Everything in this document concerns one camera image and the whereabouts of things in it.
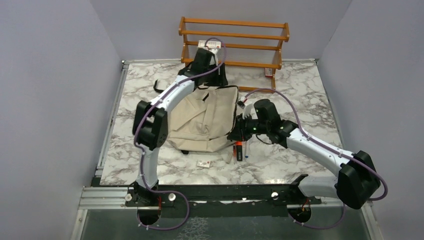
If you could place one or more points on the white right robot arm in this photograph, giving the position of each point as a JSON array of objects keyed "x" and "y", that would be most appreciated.
[{"x": 354, "y": 178}]

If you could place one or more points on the small white eraser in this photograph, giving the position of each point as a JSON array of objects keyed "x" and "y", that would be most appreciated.
[{"x": 203, "y": 163}]

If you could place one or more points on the white and grey box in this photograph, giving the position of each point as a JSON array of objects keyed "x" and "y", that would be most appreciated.
[{"x": 211, "y": 45}]

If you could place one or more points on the red pen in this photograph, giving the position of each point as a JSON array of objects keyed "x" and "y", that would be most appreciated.
[{"x": 234, "y": 154}]

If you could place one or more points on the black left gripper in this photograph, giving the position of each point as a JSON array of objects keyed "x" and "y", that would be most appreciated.
[{"x": 219, "y": 79}]

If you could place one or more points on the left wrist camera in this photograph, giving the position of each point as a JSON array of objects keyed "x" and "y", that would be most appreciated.
[{"x": 216, "y": 52}]

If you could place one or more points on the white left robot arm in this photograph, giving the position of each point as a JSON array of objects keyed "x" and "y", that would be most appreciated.
[{"x": 151, "y": 118}]

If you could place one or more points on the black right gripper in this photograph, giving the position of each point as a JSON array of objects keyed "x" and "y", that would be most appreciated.
[{"x": 239, "y": 132}]

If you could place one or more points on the beige canvas backpack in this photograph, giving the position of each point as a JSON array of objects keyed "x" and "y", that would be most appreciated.
[{"x": 202, "y": 120}]

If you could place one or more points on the blue whiteboard marker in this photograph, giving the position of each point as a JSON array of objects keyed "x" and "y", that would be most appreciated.
[{"x": 246, "y": 149}]

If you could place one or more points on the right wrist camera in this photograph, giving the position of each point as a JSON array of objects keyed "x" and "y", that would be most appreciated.
[{"x": 246, "y": 105}]

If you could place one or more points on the orange wooden shelf rack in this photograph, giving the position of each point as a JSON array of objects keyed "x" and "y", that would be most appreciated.
[{"x": 249, "y": 44}]

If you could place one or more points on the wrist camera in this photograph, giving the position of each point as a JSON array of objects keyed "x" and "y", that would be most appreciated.
[
  {"x": 246, "y": 105},
  {"x": 216, "y": 52}
]

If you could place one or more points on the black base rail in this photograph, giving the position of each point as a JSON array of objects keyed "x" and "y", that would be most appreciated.
[{"x": 217, "y": 201}]

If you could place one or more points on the small red box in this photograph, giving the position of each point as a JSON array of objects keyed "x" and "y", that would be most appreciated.
[{"x": 268, "y": 72}]

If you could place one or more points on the orange highlighter marker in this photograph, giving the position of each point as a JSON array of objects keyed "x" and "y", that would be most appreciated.
[{"x": 239, "y": 151}]

